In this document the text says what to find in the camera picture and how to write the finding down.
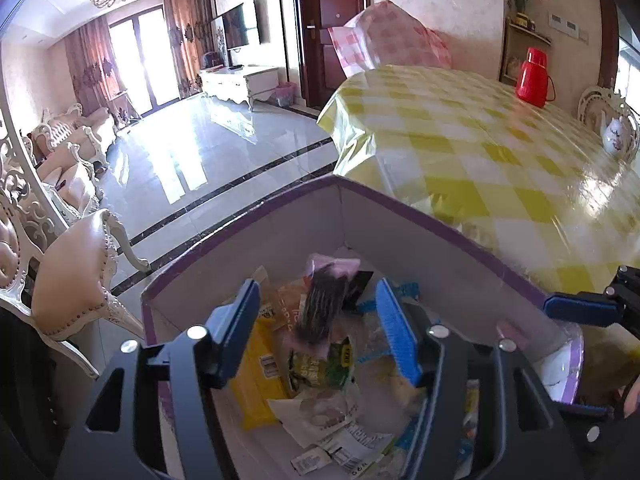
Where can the orange white snack packet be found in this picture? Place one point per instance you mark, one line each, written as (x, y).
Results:
(291, 302)

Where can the dark red wooden door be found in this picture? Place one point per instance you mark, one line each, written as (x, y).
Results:
(320, 69)

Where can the blue white snack packet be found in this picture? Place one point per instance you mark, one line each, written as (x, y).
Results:
(372, 343)

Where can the white tv cabinet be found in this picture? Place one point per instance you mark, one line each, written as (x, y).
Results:
(240, 85)

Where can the brown curtains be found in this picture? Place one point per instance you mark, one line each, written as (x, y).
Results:
(154, 56)

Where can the white cream snack packet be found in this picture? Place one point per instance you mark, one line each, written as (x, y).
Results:
(317, 413)

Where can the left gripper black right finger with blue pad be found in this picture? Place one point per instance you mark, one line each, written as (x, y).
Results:
(520, 433)

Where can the yellow biscuit package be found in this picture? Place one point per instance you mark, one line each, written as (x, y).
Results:
(258, 379)

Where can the pink waste basket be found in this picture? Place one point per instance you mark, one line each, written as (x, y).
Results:
(284, 94)

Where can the purple rimmed storage box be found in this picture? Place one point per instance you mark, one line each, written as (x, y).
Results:
(335, 333)

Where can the white floral teapot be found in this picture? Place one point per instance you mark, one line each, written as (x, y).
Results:
(616, 136)

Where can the red thermos jug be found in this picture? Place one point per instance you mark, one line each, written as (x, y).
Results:
(535, 86)

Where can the beige leather ornate chair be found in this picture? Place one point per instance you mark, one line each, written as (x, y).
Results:
(57, 283)

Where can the beige sofa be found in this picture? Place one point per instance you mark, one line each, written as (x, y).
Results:
(69, 148)

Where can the white ornate chair back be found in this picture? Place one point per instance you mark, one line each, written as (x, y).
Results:
(596, 100)

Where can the olive green small packet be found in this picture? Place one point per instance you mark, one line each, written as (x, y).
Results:
(330, 373)

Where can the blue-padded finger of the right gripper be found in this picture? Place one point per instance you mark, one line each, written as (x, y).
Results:
(586, 308)

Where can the right hand on handle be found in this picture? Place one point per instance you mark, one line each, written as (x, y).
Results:
(632, 398)

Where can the flat screen television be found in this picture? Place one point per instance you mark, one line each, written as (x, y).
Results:
(235, 29)

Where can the wooden corner shelf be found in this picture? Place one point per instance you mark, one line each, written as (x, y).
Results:
(516, 42)

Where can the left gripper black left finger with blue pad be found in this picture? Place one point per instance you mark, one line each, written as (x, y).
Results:
(117, 434)

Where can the pink dark chocolate packet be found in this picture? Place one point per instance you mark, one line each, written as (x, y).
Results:
(329, 279)

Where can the pink checkered chair cover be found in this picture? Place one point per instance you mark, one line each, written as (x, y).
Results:
(384, 34)

